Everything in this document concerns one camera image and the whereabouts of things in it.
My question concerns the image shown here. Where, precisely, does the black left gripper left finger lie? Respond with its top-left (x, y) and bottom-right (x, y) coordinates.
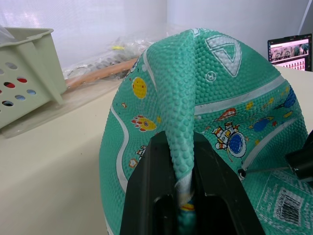
top-left (119, 130), bottom-right (177, 235)

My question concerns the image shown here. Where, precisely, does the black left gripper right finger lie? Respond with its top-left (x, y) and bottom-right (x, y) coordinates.
top-left (190, 133), bottom-right (265, 235)

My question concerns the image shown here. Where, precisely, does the black hand pump with needle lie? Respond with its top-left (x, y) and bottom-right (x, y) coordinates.
top-left (238, 130), bottom-right (313, 182)

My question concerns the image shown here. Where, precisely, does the teal deflated cartoon-print ball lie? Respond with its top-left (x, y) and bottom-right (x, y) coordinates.
top-left (99, 28), bottom-right (313, 235)

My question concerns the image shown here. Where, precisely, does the wooden stick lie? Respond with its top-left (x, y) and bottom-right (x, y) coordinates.
top-left (65, 57), bottom-right (139, 87)

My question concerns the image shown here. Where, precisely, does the clear plastic bags pile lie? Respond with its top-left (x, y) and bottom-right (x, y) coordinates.
top-left (62, 34), bottom-right (157, 81)

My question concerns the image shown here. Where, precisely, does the laptop with lit screen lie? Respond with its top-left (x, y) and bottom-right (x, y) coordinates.
top-left (267, 33), bottom-right (313, 72)

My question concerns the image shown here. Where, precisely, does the pale green perforated plastic basket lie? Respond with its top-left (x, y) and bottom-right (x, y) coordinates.
top-left (0, 27), bottom-right (67, 130)

